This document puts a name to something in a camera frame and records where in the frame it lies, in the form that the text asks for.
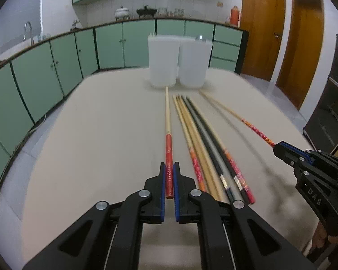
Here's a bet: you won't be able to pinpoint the person's right hand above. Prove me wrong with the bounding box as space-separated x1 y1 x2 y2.
311 222 331 249

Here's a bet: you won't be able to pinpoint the light wood chopstick red end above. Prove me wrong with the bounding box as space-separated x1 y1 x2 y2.
164 87 175 200

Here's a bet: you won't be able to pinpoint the brown wooden chopstick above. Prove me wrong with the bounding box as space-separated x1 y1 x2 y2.
177 94 219 200
181 95 225 201

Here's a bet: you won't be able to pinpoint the thin wood chopstick red patterned end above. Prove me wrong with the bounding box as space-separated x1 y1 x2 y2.
200 91 276 147

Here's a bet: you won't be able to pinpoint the white floor cable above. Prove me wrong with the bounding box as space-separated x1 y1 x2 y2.
31 112 50 131

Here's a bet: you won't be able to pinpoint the grey chopstick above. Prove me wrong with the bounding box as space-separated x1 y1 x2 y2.
190 101 243 200

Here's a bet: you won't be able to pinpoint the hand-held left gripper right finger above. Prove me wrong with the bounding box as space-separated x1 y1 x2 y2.
173 162 317 270

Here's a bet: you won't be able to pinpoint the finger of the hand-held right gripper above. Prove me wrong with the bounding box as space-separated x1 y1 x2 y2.
273 141 338 175

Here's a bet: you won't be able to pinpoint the black equipment case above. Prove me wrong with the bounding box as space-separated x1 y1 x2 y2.
303 34 338 154

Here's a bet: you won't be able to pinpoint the black chopstick silver band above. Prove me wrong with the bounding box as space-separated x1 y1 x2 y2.
185 96 235 202

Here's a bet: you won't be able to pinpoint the white two-compartment utensil holder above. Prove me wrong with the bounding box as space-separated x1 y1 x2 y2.
147 33 213 88

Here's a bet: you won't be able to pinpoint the bundle of chopsticks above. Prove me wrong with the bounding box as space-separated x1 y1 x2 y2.
193 103 257 205

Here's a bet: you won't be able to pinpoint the orange thermos flask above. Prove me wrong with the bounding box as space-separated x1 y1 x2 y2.
231 5 240 26

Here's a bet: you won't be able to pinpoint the black wok with lid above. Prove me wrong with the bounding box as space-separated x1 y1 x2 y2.
137 5 158 18

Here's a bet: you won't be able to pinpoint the white cooking pot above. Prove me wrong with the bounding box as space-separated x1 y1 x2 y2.
114 6 130 21

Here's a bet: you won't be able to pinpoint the green lower kitchen cabinets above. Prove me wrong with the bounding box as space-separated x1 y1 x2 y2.
0 19 250 203

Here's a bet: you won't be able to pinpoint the row of glass jars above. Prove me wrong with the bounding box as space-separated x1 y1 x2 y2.
158 7 185 17

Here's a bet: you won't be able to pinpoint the wooden door with handle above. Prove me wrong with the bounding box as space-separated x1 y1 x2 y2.
240 0 286 82

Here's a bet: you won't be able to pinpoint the metal kitchen faucet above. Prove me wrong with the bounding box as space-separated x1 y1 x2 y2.
23 22 35 45

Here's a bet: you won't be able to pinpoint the grey window blind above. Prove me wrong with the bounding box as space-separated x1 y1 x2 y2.
0 0 43 61

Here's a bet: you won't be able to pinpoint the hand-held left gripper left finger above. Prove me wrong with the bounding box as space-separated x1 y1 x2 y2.
22 162 167 270

